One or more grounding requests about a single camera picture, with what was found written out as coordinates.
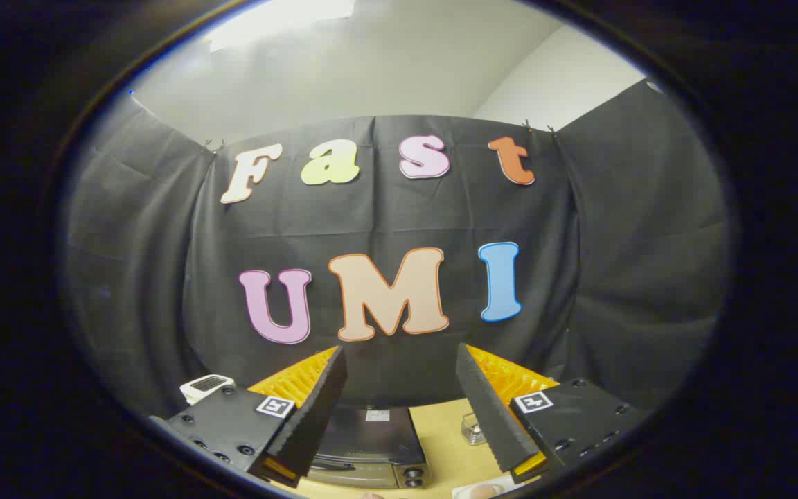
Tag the breaded food patty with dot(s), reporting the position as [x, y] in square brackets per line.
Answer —
[483, 491]

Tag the white bread toaster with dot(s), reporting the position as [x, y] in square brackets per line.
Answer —
[204, 388]

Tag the white plate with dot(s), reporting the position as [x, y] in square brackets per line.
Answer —
[460, 491]

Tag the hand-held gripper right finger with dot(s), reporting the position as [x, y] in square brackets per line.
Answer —
[488, 409]

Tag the black toaster oven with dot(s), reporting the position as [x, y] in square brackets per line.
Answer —
[371, 436]

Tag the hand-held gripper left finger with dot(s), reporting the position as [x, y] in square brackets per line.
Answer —
[317, 405]

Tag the black backdrop cloth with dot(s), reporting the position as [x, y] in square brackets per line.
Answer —
[385, 222]

